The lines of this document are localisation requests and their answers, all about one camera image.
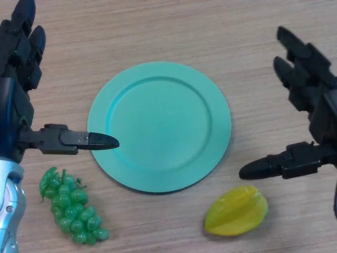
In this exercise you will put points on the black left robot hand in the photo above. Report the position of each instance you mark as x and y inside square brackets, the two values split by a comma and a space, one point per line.
[15, 110]

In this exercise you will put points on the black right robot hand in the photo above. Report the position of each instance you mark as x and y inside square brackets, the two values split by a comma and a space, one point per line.
[323, 118]

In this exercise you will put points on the yellow starfruit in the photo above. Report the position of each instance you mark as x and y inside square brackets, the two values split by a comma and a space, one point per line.
[237, 210]

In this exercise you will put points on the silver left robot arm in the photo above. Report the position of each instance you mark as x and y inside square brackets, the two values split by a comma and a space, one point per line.
[10, 210]

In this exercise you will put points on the green round plate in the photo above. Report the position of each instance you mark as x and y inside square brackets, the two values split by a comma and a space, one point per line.
[163, 126]

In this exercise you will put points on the green plastic grape bunch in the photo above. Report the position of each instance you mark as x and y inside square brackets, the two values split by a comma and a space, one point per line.
[71, 210]

